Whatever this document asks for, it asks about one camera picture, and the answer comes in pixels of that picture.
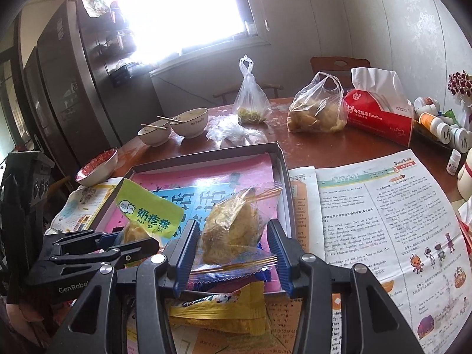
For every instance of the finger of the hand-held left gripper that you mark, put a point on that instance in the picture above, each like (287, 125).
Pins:
(129, 252)
(84, 239)

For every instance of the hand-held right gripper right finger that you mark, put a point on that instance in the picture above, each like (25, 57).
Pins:
(280, 261)

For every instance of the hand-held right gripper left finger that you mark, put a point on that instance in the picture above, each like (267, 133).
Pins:
(186, 261)

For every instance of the green label snack packet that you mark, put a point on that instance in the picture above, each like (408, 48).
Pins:
(147, 210)

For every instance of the clear brown pastry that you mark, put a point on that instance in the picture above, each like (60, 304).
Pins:
(228, 228)

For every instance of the shallow dark cardboard box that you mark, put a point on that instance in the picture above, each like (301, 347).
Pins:
(285, 191)

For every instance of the gold snack packet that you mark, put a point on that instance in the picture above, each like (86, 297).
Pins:
(236, 320)

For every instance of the colourful illustrated newspaper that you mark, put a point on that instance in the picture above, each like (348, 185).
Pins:
(81, 206)

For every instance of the red patterned bowl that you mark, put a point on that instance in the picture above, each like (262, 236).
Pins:
(99, 169)

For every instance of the pink printed sheet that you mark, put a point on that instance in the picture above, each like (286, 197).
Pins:
(206, 177)

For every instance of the white english text newspaper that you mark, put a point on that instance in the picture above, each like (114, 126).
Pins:
(368, 210)

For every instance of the cream ceramic bowl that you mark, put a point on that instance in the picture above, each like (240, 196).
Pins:
(155, 138)
(191, 127)

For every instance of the dark refrigerator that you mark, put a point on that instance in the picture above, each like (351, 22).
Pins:
(66, 81)

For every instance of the wooden chopstick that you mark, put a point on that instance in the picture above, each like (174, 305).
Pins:
(169, 119)
(156, 127)

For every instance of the crumpled clear plastic bag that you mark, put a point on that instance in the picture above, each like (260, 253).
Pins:
(232, 131)

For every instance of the clear bag of fried food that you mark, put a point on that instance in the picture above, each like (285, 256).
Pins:
(317, 112)

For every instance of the tall knotted clear plastic bag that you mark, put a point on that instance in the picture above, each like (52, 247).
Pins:
(250, 99)

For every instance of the red tissue pack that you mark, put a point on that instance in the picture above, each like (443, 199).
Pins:
(383, 114)

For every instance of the small white medicine bottle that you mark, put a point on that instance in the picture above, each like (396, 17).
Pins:
(453, 164)

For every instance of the cream rabbit figurine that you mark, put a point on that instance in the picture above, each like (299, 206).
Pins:
(466, 180)

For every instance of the orange medicine bottle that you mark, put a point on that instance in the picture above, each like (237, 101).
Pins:
(431, 120)

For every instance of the bright window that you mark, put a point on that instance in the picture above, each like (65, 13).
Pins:
(177, 7)

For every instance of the red flower ornament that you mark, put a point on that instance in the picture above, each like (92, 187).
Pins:
(461, 83)

